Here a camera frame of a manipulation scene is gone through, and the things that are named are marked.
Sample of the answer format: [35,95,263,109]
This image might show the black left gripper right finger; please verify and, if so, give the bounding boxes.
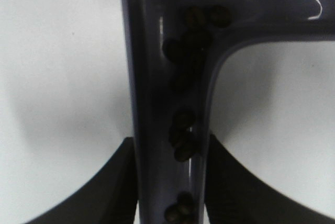
[205,135,334,223]

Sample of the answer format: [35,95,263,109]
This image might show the pile of coffee beans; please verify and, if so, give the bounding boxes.
[162,5,232,223]

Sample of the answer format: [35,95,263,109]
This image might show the grey plastic dustpan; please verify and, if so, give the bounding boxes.
[122,0,334,223]

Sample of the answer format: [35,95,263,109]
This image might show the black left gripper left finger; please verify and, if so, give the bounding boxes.
[30,137,138,223]

